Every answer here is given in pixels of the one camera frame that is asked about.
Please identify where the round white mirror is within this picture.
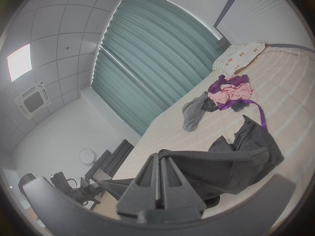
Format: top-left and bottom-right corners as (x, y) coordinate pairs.
(79, 148), (96, 166)

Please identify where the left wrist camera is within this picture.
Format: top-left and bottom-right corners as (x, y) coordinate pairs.
(50, 172), (66, 189)

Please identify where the black T-shirt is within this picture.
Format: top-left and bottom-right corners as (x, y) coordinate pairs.
(97, 115), (284, 209)

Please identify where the black chest of drawers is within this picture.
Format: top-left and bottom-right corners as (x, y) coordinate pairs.
(85, 139), (135, 181)

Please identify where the grey bedside table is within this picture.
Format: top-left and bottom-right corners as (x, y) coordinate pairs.
(217, 39), (232, 52)

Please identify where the white printed pillow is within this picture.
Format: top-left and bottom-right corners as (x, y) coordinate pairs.
(212, 41), (266, 76)

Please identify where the square ceiling light panel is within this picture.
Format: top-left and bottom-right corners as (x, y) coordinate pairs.
(7, 44), (33, 82)

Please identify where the grey garment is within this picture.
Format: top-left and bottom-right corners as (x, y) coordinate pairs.
(182, 91), (210, 132)

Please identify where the bed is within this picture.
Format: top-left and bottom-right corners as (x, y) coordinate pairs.
(94, 0), (315, 230)

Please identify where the blue-green curtain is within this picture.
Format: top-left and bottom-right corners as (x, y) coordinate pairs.
(100, 0), (223, 109)
(90, 46), (170, 137)

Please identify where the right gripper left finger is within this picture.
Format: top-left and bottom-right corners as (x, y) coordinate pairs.
(116, 153), (159, 221)

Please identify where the pile of clothes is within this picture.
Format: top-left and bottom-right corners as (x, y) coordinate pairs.
(205, 74), (269, 132)

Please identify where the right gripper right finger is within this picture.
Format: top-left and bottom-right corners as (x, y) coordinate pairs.
(159, 157), (207, 219)

